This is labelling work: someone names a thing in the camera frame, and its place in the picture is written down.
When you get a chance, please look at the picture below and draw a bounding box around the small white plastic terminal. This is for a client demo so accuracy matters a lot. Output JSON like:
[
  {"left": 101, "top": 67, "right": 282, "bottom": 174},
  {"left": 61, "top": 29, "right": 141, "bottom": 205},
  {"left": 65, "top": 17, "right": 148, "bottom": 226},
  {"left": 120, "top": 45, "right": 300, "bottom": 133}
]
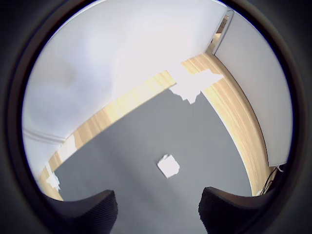
[{"left": 156, "top": 154, "right": 180, "bottom": 180}]

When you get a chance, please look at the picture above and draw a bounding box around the white tape piece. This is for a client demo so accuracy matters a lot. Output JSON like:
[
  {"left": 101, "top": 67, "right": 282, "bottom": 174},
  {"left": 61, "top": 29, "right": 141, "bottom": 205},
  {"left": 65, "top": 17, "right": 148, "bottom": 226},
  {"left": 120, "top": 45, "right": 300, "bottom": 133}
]
[
  {"left": 46, "top": 172, "right": 61, "bottom": 191},
  {"left": 170, "top": 62, "right": 225, "bottom": 105},
  {"left": 58, "top": 135, "right": 77, "bottom": 162}
]

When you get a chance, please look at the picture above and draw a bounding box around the white foam board panel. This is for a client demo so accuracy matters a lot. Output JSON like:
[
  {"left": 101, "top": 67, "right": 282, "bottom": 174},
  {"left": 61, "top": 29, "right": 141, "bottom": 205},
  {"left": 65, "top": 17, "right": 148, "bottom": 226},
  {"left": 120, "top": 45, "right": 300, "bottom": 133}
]
[
  {"left": 21, "top": 0, "right": 231, "bottom": 144},
  {"left": 23, "top": 133, "right": 66, "bottom": 182}
]

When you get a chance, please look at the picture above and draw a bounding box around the dark grey mat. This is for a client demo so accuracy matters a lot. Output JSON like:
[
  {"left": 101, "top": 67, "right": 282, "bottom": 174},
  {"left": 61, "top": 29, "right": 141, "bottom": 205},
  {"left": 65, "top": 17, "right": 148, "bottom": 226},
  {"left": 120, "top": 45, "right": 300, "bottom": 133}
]
[{"left": 54, "top": 86, "right": 253, "bottom": 234}]

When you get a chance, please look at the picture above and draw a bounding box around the thin black cable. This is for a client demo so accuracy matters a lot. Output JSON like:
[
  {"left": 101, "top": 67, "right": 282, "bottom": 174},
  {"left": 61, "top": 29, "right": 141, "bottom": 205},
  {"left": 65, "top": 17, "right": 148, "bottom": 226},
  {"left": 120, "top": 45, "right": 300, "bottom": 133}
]
[{"left": 258, "top": 165, "right": 285, "bottom": 195}]

